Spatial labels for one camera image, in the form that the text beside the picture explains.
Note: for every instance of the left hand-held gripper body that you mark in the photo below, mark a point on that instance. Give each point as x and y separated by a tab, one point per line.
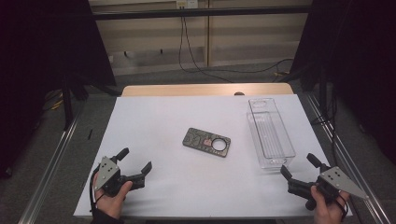
107	174

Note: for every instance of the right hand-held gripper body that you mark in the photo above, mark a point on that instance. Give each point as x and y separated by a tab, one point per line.
334	182

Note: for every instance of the person's left hand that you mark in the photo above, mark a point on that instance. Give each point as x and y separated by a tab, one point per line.
111	202

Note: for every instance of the person's right hand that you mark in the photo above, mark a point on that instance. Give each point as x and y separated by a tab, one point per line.
327	210

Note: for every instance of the small black stick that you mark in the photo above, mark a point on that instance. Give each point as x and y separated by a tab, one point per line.
90	134

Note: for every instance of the clear plastic storage box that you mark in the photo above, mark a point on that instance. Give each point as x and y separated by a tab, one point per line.
271	133

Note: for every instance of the white table cover sheet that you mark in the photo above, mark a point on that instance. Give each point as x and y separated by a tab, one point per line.
162	124

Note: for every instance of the black metal stand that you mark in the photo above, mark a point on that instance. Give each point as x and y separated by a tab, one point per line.
323	93
67	102

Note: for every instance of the black curtain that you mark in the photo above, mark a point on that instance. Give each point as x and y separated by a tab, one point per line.
358	62
46	46

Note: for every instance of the black horizontal metal bar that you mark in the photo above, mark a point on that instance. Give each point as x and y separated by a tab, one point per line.
199	13

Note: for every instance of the aluminium floor rail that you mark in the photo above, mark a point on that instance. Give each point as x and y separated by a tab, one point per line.
348	158
49	174

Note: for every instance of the white wall socket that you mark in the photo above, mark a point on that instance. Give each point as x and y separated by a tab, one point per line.
186	3

